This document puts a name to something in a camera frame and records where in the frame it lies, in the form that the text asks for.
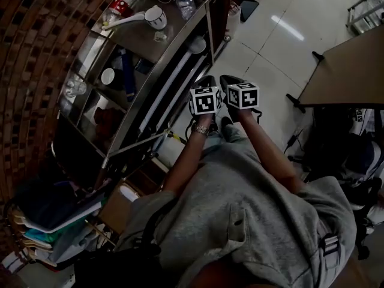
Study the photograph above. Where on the clear plastic water bottle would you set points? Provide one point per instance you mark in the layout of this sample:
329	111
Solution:
186	4

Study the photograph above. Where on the silver wristwatch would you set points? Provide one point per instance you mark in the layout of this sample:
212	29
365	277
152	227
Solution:
200	129

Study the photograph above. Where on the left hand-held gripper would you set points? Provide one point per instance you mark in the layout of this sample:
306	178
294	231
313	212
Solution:
205	102

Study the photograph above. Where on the red cloth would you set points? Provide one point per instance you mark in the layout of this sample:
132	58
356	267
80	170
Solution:
108	120

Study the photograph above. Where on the clear drinking glass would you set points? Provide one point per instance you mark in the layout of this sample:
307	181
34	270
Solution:
75	87

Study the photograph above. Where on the black tablet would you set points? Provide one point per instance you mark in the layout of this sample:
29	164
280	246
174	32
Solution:
249	10

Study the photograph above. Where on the red-label plastic bottle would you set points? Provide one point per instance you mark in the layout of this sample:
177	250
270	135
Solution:
120	6

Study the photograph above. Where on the brown wooden table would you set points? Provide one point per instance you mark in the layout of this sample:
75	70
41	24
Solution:
351	73

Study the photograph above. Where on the metal shelf rack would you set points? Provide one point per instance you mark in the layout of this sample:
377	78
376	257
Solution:
169	37

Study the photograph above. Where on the person's grey shirt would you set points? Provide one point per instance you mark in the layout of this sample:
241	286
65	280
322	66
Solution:
240	220

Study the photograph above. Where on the person's right forearm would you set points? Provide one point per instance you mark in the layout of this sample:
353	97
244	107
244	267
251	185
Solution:
264	148

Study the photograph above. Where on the stack of books and folders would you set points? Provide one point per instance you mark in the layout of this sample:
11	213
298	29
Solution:
54	229

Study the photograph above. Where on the cardboard box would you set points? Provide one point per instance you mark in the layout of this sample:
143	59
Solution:
118	210

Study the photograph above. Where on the small white bowl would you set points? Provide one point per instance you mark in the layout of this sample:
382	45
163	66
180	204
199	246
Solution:
108	75

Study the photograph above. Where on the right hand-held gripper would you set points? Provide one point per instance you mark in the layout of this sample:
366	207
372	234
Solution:
244	97

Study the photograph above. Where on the black office chair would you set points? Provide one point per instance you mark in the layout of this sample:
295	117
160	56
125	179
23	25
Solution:
330	148

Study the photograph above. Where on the grey metal rack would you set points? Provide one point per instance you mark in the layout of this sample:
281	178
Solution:
364	10

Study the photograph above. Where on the person's left forearm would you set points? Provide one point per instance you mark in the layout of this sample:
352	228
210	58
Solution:
187	157

